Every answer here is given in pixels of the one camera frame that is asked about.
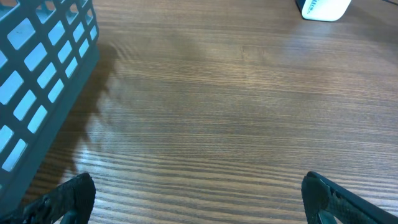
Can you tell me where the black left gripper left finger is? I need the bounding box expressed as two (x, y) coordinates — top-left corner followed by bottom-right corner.
(0, 172), (96, 224)

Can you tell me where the grey plastic shopping basket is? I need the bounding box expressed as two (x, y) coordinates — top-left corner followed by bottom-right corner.
(1, 0), (100, 214)

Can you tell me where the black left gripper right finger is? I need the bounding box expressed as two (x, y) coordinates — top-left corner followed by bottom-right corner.
(301, 171), (397, 224)

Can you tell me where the white barcode scanner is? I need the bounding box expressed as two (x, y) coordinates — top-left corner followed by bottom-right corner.
(295, 0), (351, 22)

